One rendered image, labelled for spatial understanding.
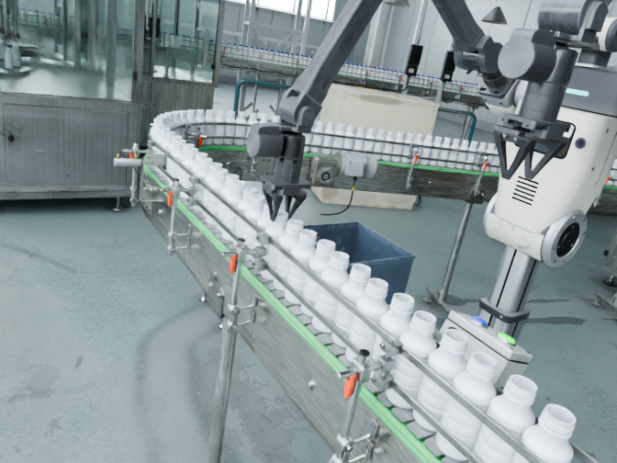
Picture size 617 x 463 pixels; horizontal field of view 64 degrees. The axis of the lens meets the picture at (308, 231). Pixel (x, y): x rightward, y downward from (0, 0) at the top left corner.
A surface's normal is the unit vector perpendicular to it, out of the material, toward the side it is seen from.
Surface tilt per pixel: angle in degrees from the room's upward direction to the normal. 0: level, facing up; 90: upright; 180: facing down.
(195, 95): 90
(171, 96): 90
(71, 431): 0
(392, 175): 90
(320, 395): 90
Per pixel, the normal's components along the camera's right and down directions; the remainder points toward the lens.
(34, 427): 0.16, -0.92
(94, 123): 0.53, 0.39
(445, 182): 0.23, 0.41
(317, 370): -0.83, 0.06
